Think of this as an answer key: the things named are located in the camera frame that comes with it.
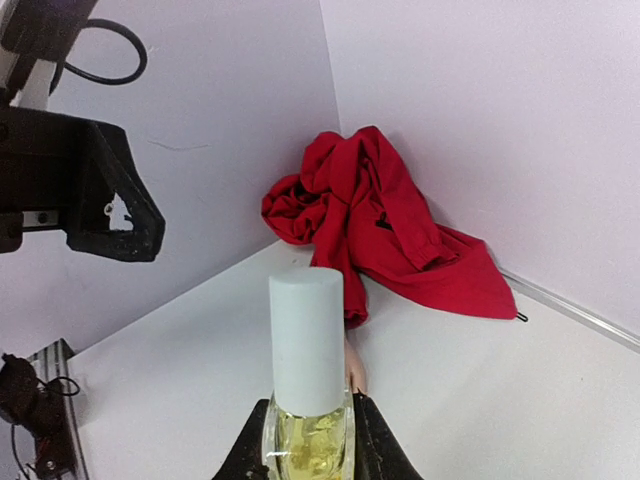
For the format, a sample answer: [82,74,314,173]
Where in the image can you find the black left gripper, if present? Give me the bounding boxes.
[1,107,165,263]

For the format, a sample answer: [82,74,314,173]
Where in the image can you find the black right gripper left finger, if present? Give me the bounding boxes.
[213,399,268,480]

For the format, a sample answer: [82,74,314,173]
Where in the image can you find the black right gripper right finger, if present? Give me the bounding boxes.
[353,393,423,480]

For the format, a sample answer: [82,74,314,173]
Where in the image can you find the yellow nail polish bottle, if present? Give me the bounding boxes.
[261,390,356,480]

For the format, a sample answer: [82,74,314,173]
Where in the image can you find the grey nail polish cap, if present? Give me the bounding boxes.
[269,267,346,417]

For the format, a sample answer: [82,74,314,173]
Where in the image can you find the mannequin hand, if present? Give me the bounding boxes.
[344,339,368,394]

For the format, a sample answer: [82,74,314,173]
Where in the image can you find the red cloth garment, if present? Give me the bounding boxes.
[261,126,518,328]

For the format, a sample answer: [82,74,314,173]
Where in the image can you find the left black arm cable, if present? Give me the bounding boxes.
[49,18,149,96]

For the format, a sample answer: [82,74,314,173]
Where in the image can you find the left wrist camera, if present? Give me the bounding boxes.
[1,0,96,110]

